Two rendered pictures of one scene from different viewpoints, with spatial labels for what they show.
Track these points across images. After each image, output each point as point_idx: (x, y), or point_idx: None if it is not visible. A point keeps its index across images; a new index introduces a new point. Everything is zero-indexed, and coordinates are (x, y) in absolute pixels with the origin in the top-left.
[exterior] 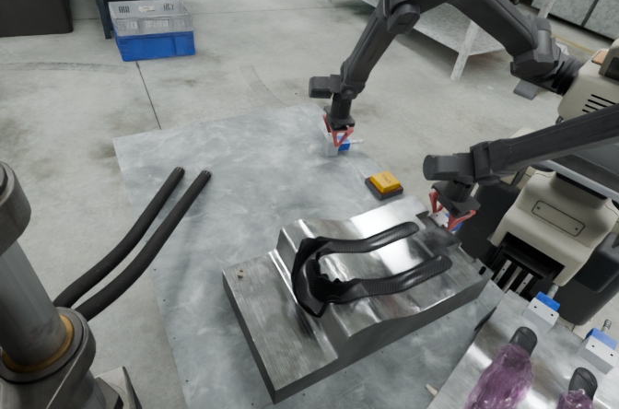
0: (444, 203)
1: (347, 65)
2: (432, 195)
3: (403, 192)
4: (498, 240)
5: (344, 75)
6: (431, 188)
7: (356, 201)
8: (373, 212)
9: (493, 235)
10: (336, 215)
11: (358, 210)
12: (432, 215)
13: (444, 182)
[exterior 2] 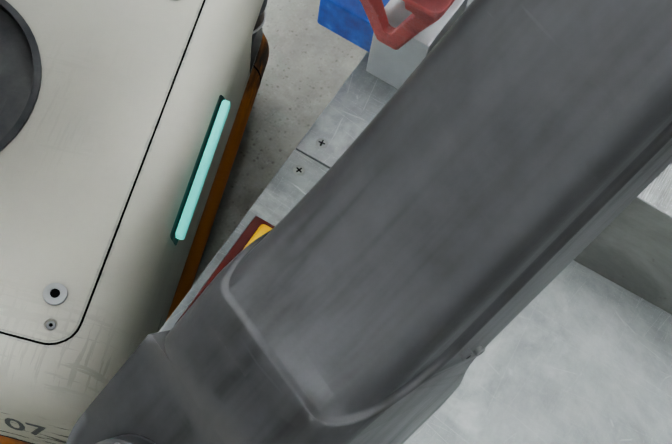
0: None
1: (445, 377)
2: None
3: (236, 228)
4: None
5: (395, 440)
6: None
7: (455, 397)
8: (669, 202)
9: None
10: (603, 435)
11: (504, 361)
12: (427, 38)
13: None
